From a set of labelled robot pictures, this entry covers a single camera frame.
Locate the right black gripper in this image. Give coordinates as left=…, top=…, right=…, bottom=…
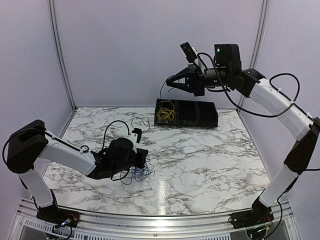
left=167, top=63, right=232, bottom=96

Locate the blue wire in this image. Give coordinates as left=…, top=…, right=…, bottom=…
left=131, top=163, right=156, bottom=182

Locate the yellow wire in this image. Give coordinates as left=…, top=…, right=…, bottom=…
left=156, top=100, right=176, bottom=122

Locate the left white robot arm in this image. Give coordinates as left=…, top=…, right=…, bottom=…
left=2, top=119, right=149, bottom=223

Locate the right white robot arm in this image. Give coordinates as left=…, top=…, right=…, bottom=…
left=166, top=42, right=320, bottom=224

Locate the black compartment tray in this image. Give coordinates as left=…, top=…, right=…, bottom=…
left=154, top=98, right=219, bottom=129

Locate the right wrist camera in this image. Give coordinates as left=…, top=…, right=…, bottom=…
left=180, top=42, right=198, bottom=64

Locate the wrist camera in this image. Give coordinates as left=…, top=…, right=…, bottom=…
left=180, top=42, right=198, bottom=64
left=128, top=128, right=142, bottom=153

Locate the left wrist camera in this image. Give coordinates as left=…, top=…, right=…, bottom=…
left=128, top=128, right=142, bottom=153

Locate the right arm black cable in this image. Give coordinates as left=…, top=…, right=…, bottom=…
left=197, top=51, right=320, bottom=173

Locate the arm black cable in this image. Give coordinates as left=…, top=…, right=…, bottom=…
left=103, top=120, right=132, bottom=182
left=197, top=51, right=320, bottom=173

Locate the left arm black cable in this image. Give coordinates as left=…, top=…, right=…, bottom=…
left=103, top=120, right=132, bottom=182

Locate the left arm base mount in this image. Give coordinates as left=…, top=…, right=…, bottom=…
left=34, top=190, right=80, bottom=228

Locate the right aluminium frame post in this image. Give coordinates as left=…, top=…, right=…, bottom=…
left=237, top=0, right=270, bottom=112

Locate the aluminium frame post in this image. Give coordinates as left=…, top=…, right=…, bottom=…
left=47, top=0, right=77, bottom=112
left=237, top=0, right=270, bottom=112

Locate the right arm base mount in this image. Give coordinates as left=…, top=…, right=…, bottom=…
left=228, top=198, right=274, bottom=229

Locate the left aluminium frame post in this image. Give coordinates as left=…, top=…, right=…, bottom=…
left=47, top=0, right=77, bottom=112

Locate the aluminium front rail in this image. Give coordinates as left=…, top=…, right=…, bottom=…
left=8, top=198, right=301, bottom=240

